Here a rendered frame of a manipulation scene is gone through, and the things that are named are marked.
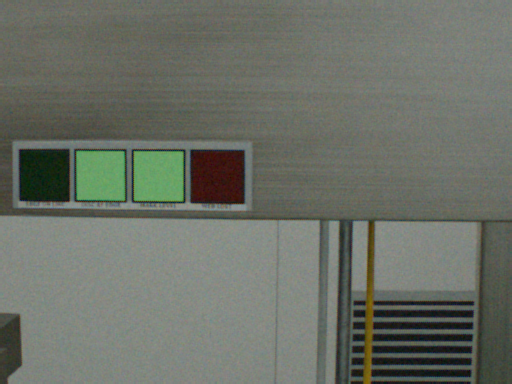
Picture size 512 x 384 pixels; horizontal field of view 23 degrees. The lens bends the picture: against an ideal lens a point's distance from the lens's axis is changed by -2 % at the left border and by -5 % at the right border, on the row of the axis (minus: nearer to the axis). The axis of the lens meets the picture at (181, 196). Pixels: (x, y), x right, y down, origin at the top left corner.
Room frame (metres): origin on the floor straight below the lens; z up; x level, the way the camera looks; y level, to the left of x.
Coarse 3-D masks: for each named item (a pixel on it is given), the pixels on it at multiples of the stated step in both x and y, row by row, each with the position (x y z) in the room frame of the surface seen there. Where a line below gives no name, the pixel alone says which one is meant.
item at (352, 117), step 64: (0, 0) 1.37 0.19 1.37; (64, 0) 1.36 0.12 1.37; (128, 0) 1.35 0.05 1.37; (192, 0) 1.34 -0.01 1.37; (256, 0) 1.33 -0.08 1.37; (320, 0) 1.33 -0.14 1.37; (384, 0) 1.32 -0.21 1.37; (448, 0) 1.31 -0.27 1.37; (0, 64) 1.37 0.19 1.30; (64, 64) 1.36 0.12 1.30; (128, 64) 1.35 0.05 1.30; (192, 64) 1.34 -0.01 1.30; (256, 64) 1.33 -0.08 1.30; (320, 64) 1.33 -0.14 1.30; (384, 64) 1.32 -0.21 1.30; (448, 64) 1.31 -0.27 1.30; (0, 128) 1.37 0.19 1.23; (64, 128) 1.36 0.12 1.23; (128, 128) 1.35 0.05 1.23; (192, 128) 1.34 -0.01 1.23; (256, 128) 1.34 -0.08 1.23; (320, 128) 1.33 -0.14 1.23; (384, 128) 1.32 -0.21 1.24; (448, 128) 1.31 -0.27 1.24; (0, 192) 1.37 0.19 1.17; (256, 192) 1.33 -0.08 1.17; (320, 192) 1.33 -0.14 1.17; (384, 192) 1.32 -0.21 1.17; (448, 192) 1.31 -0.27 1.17
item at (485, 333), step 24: (480, 240) 1.47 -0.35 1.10; (504, 240) 1.46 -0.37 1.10; (480, 264) 1.46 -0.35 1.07; (504, 264) 1.46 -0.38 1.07; (480, 288) 1.46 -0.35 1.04; (504, 288) 1.46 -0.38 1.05; (480, 312) 1.46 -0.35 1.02; (504, 312) 1.46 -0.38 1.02; (480, 336) 1.46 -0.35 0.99; (504, 336) 1.46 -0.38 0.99; (480, 360) 1.46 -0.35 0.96; (504, 360) 1.46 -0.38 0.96
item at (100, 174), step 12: (84, 156) 1.35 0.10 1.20; (96, 156) 1.35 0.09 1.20; (108, 156) 1.35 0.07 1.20; (120, 156) 1.35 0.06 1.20; (84, 168) 1.35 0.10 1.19; (96, 168) 1.35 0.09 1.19; (108, 168) 1.35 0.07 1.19; (120, 168) 1.35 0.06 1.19; (84, 180) 1.35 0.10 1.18; (96, 180) 1.35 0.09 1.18; (108, 180) 1.35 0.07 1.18; (120, 180) 1.35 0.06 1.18; (84, 192) 1.35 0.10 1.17; (96, 192) 1.35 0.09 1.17; (108, 192) 1.35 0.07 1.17; (120, 192) 1.35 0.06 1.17
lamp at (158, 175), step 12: (144, 156) 1.34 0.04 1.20; (156, 156) 1.34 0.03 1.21; (168, 156) 1.34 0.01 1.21; (180, 156) 1.34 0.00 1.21; (144, 168) 1.34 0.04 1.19; (156, 168) 1.34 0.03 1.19; (168, 168) 1.34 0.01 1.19; (180, 168) 1.34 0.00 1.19; (144, 180) 1.34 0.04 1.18; (156, 180) 1.34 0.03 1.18; (168, 180) 1.34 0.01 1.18; (180, 180) 1.34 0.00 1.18; (144, 192) 1.34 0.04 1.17; (156, 192) 1.34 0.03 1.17; (168, 192) 1.34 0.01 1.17; (180, 192) 1.34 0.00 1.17
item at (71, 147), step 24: (24, 144) 1.36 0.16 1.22; (48, 144) 1.36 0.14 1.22; (72, 144) 1.35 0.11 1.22; (96, 144) 1.35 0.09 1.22; (120, 144) 1.35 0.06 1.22; (144, 144) 1.34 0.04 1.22; (168, 144) 1.34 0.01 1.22; (192, 144) 1.34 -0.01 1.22; (216, 144) 1.33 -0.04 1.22; (240, 144) 1.33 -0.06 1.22; (72, 168) 1.35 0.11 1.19; (192, 168) 1.34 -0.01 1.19; (72, 192) 1.35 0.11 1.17; (192, 192) 1.34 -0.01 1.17
